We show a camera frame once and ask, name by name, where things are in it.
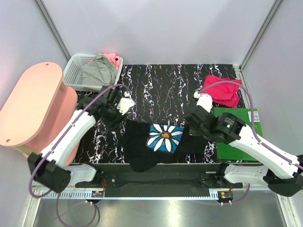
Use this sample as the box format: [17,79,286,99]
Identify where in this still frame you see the pink oval tiered stool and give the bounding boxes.
[0,62,78,157]

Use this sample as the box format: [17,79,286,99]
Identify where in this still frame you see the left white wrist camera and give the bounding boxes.
[116,92,136,115]

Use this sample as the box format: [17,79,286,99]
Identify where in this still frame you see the grey t-shirt in basket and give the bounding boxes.
[82,54,118,86]

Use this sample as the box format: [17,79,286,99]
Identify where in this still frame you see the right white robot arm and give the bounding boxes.
[185,106,303,197]

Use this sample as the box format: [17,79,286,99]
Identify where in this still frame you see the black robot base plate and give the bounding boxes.
[71,163,243,198]

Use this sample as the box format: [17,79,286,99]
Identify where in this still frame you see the aluminium front rail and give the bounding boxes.
[32,179,289,201]

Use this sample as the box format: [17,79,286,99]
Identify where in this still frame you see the green folding board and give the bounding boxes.
[214,107,264,162]

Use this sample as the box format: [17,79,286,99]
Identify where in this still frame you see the white plastic laundry basket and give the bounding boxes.
[62,53,124,93]

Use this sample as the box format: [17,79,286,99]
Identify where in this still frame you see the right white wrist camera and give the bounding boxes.
[193,91,213,113]

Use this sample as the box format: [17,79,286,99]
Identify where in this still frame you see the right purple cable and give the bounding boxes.
[196,79,303,205]

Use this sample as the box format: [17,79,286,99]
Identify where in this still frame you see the folded red t-shirt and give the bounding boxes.
[203,75,242,108]

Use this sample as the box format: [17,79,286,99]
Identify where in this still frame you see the black daisy print t-shirt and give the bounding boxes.
[121,120,208,172]

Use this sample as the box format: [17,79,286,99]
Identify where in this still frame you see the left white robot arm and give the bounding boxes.
[27,84,135,198]

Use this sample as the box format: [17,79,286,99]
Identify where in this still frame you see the pink garment in basket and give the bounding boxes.
[104,53,121,69]

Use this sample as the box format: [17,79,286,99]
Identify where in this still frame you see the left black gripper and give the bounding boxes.
[102,100,129,131]

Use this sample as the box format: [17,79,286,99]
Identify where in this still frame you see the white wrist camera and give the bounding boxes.
[193,91,213,113]
[116,92,136,115]

